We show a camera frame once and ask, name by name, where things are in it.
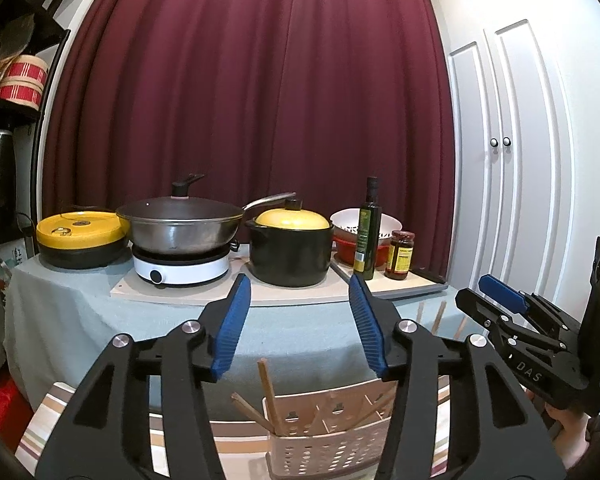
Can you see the white bowl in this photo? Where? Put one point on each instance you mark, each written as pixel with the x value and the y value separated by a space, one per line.
pixel 347 221

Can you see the black pot yellow lid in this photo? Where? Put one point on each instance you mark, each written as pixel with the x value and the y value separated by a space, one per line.
pixel 290 246

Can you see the grey blue tablecloth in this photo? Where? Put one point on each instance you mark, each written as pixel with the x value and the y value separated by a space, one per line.
pixel 58 321

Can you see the white wardrobe doors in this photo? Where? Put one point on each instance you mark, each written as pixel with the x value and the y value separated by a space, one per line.
pixel 513 171

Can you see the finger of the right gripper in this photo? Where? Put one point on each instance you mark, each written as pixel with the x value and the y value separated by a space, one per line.
pixel 503 294

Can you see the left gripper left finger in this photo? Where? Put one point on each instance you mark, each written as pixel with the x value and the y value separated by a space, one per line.
pixel 155 384

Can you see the black handled knife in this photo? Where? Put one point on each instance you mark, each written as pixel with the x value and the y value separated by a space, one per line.
pixel 428 275

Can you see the dark red curtain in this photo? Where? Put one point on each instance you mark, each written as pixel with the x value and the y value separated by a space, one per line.
pixel 260 97

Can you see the steel wok with lid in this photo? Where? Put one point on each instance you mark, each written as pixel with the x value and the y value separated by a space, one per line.
pixel 180 224

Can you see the white perforated utensil holder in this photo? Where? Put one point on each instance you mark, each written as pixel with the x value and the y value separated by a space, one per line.
pixel 320 440

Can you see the sauce jar yellow label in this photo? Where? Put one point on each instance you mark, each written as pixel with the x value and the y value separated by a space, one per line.
pixel 399 255

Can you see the yellow lid electric cooker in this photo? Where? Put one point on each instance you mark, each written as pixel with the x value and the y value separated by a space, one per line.
pixel 82 240

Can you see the person right hand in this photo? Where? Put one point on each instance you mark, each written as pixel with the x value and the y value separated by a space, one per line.
pixel 578 431

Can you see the grey cutting board tray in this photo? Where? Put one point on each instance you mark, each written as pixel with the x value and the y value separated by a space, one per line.
pixel 386 288

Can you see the white induction cooker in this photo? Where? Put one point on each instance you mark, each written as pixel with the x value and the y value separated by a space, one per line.
pixel 181 270

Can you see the dark olive oil bottle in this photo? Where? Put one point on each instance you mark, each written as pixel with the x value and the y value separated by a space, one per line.
pixel 364 262

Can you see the black storage shelf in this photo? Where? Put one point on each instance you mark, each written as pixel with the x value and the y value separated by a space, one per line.
pixel 5 110

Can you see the striped tablecloth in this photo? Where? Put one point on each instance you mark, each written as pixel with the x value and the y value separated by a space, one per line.
pixel 411 441

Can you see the wooden chopstick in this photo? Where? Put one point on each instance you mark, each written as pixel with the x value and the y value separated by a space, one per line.
pixel 460 328
pixel 386 398
pixel 268 389
pixel 438 319
pixel 420 312
pixel 250 412

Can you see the red striped round box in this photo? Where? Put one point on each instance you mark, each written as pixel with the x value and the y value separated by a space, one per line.
pixel 25 81

